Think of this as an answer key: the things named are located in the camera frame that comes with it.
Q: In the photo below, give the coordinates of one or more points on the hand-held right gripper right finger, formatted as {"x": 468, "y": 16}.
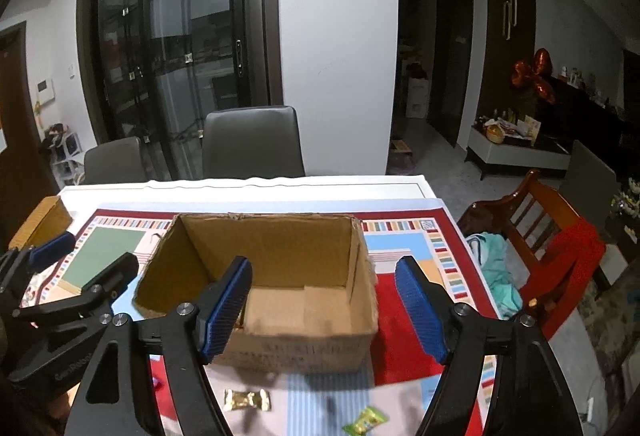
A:
{"x": 420, "y": 311}

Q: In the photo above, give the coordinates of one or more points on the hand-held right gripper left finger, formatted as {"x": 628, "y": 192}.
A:
{"x": 225, "y": 311}

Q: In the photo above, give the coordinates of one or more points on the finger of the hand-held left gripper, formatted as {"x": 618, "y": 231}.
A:
{"x": 50, "y": 248}
{"x": 112, "y": 273}

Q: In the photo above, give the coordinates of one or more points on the brown cardboard box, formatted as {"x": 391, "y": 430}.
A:
{"x": 325, "y": 316}

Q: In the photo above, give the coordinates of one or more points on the tan woven basket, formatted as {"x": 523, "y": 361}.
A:
{"x": 35, "y": 221}

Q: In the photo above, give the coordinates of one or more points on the colourful patchwork tablecloth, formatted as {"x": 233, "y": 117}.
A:
{"x": 415, "y": 236}

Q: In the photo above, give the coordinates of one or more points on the teal cloth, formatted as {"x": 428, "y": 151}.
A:
{"x": 500, "y": 276}

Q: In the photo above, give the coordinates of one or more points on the gold wrapped candy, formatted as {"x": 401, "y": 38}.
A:
{"x": 247, "y": 400}

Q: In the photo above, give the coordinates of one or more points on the white shelf with toys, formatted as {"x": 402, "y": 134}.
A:
{"x": 62, "y": 156}

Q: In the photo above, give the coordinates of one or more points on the grey leather dining chair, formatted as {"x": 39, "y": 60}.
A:
{"x": 115, "y": 161}
{"x": 252, "y": 141}

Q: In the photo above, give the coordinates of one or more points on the green wrapped candy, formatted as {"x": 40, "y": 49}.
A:
{"x": 365, "y": 421}

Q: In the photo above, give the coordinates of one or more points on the red cloth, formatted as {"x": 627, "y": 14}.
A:
{"x": 570, "y": 251}

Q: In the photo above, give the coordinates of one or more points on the brown wooden chair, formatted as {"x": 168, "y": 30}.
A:
{"x": 540, "y": 201}

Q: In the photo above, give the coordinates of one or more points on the white low table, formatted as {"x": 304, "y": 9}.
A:
{"x": 515, "y": 154}

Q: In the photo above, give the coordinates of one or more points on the white box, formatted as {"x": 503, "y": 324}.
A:
{"x": 417, "y": 99}

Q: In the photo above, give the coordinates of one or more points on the grey upholstered chair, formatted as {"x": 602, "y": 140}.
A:
{"x": 590, "y": 176}

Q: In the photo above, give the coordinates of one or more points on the flower bouquet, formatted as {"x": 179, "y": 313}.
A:
{"x": 627, "y": 201}

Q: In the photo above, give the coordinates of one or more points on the dark glass sliding door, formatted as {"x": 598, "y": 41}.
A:
{"x": 175, "y": 41}

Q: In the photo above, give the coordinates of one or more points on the dark sideboard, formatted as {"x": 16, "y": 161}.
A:
{"x": 590, "y": 116}

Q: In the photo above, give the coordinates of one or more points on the red foil balloon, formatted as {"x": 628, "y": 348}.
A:
{"x": 535, "y": 74}

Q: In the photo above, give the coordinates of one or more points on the white wall intercom panel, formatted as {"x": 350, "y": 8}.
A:
{"x": 45, "y": 90}

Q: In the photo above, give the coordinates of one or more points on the white wall switch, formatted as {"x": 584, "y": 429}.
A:
{"x": 72, "y": 70}

